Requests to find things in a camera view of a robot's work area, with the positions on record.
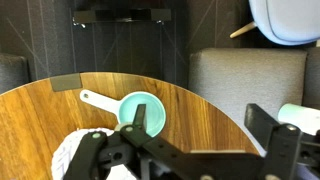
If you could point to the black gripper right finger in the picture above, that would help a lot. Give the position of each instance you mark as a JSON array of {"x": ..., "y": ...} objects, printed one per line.
[{"x": 283, "y": 146}]

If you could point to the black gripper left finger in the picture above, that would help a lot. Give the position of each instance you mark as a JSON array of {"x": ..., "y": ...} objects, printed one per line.
[{"x": 156, "y": 145}]

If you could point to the small teal measuring cup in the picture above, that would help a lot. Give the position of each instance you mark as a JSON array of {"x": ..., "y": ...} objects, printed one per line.
[{"x": 128, "y": 108}]

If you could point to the pale mint cylinder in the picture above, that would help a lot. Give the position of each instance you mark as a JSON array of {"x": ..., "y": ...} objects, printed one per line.
[{"x": 298, "y": 116}]

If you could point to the grey fabric seat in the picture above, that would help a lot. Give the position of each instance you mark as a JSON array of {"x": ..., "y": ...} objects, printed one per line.
[
  {"x": 12, "y": 71},
  {"x": 312, "y": 76}
]

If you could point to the purple patterned paper plate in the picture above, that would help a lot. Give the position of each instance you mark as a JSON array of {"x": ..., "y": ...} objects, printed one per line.
[{"x": 66, "y": 153}]

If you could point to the grey tape patch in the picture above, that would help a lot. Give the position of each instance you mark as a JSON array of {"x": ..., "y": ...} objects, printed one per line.
[{"x": 66, "y": 82}]

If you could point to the light blue shell chair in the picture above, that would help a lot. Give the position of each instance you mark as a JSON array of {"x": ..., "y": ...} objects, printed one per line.
[{"x": 286, "y": 20}]

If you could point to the black metal shelf bar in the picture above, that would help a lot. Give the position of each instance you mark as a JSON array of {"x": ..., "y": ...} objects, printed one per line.
[{"x": 120, "y": 15}]

